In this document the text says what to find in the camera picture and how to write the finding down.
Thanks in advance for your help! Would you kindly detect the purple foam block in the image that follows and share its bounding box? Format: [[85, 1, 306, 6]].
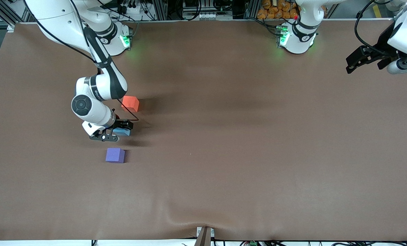
[[105, 148, 125, 164]]

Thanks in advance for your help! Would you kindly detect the light blue foam block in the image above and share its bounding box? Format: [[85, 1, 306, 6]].
[[113, 126, 132, 137]]

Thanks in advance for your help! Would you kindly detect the brown camera mount post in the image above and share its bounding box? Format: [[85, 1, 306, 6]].
[[195, 226, 215, 246]]

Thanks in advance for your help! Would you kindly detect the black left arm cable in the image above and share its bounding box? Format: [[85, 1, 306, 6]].
[[355, 0, 395, 57]]

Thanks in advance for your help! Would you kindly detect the orange bag pile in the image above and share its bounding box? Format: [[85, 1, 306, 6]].
[[257, 0, 300, 20]]

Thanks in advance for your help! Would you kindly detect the white terminal strip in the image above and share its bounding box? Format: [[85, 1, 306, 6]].
[[182, 10, 233, 21]]

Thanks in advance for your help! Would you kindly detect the aluminium frame beam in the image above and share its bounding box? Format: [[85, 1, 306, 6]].
[[0, 0, 33, 33]]

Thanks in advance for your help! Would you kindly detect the aluminium frame post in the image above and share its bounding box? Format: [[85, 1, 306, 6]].
[[154, 0, 168, 20], [248, 0, 260, 19]]

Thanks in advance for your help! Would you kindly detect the white power strip with plugs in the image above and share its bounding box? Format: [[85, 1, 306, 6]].
[[116, 3, 146, 15]]

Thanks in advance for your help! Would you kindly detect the orange foam block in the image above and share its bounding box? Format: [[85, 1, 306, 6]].
[[121, 96, 139, 112]]

